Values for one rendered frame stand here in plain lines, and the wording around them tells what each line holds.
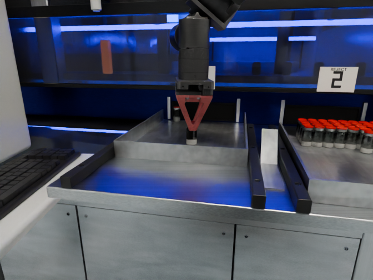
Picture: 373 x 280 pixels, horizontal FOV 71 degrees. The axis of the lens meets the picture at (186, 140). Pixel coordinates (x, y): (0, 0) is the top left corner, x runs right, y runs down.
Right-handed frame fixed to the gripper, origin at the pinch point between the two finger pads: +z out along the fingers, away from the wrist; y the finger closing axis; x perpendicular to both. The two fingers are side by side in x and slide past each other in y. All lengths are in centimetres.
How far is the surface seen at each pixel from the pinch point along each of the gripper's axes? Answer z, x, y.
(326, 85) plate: -6.9, -34.1, 12.4
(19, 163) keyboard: 11.6, 40.7, 9.8
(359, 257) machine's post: 42, -50, 8
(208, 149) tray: 3.1, -2.6, -5.9
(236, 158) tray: 4.4, -7.5, -7.2
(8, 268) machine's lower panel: 71, 72, 41
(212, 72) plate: -9.4, -6.8, 19.7
